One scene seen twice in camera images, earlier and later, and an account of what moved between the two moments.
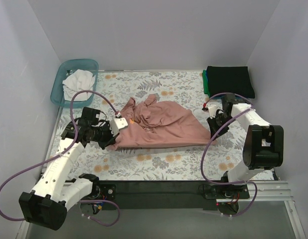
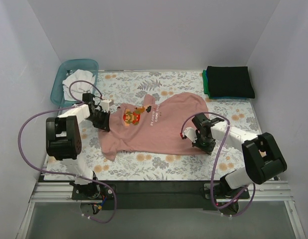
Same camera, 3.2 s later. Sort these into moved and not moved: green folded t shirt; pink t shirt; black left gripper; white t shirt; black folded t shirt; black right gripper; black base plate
Moved: black left gripper; pink t shirt; black right gripper
Not moved: black folded t shirt; green folded t shirt; black base plate; white t shirt
